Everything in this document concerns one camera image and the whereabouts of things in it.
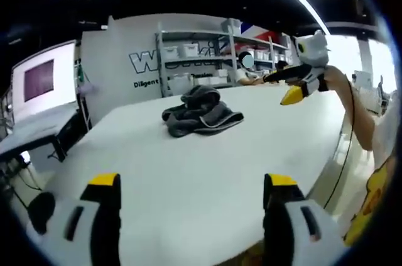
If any black side table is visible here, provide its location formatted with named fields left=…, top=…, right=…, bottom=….
left=0, top=102, right=82, bottom=163

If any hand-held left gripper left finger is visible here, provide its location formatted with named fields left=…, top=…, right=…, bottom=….
left=50, top=172, right=122, bottom=266

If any white display screen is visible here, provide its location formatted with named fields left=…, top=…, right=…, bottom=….
left=11, top=40, right=78, bottom=125

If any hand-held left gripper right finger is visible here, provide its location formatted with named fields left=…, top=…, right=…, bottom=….
left=263, top=173, right=345, bottom=266

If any black cable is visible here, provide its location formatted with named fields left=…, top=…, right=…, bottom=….
left=323, top=72, right=357, bottom=210

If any grey metal shelving rack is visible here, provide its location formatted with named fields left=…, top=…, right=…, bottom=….
left=155, top=18, right=298, bottom=99

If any white printed partition board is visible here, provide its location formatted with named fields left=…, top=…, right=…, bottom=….
left=80, top=14, right=242, bottom=125

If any black round stool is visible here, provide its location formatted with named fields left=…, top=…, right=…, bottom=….
left=28, top=192, right=57, bottom=235

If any dark grey towel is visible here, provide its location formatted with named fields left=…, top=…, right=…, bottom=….
left=161, top=85, right=245, bottom=138

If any white table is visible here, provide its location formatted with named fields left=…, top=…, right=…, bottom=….
left=23, top=84, right=349, bottom=266

